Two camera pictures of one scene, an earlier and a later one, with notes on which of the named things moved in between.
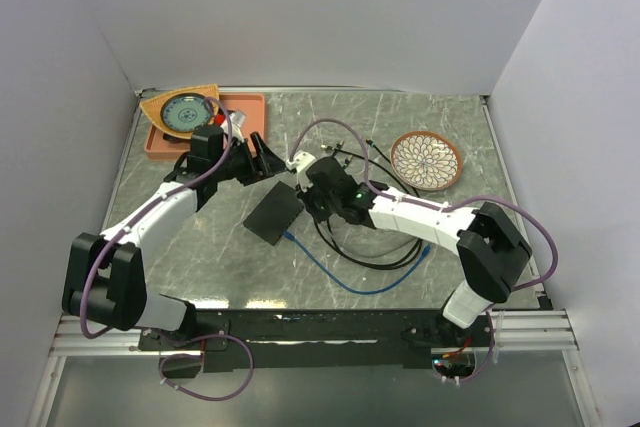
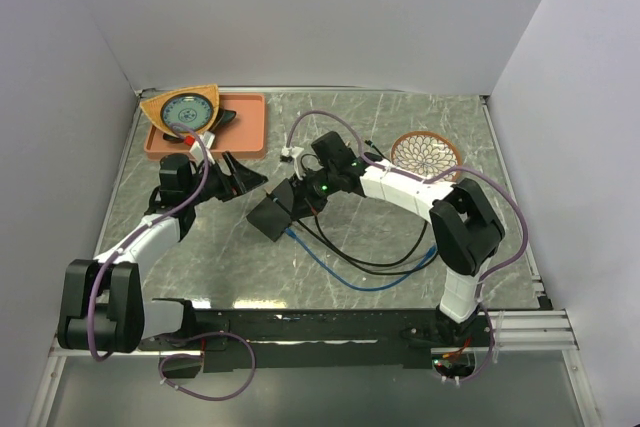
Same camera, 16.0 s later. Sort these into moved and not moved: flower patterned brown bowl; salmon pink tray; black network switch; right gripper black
Moved: right gripper black
Not moved: salmon pink tray; black network switch; flower patterned brown bowl
